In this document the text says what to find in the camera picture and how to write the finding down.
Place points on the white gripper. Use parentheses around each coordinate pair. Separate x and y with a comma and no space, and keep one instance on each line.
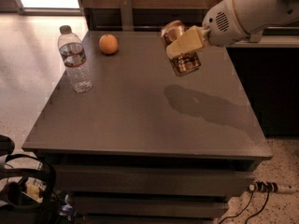
(221,26)

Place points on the orange soda can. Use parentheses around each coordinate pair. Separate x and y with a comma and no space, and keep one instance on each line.
(183,64)

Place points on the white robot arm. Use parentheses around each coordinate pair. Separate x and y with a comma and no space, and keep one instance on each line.
(256,15)

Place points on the orange fruit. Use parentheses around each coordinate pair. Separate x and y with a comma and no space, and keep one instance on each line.
(108,44)

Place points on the grey drawer cabinet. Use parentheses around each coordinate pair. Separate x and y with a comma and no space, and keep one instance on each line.
(144,146)

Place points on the clear plastic water bottle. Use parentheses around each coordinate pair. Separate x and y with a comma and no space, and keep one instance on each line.
(75,61)

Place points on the white power strip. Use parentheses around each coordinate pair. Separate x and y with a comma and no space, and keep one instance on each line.
(272,187)

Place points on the right metal shelf bracket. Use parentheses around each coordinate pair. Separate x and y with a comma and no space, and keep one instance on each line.
(256,37)

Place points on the metal shelf bracket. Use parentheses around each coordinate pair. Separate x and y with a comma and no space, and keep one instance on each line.
(127,19)
(256,37)

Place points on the left metal shelf bracket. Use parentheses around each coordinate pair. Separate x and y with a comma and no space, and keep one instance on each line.
(127,19)

